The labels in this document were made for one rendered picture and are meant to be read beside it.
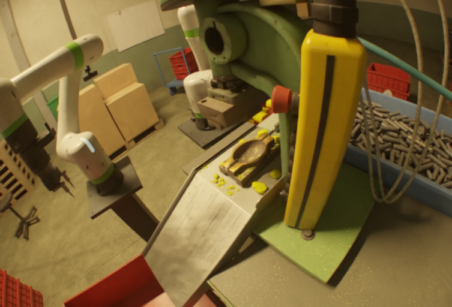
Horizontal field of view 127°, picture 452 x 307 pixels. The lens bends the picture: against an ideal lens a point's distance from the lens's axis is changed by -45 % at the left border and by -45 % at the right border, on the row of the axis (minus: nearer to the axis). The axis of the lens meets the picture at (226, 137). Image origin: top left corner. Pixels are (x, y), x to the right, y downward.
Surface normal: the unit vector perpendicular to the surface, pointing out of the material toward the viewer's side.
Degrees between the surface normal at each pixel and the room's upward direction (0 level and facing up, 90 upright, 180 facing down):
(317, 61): 90
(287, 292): 0
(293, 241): 0
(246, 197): 0
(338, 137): 90
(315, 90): 90
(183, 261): 30
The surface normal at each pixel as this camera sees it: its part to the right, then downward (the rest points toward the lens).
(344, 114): -0.43, 0.61
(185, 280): -0.55, -0.42
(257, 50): -0.74, 0.52
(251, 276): -0.22, -0.78
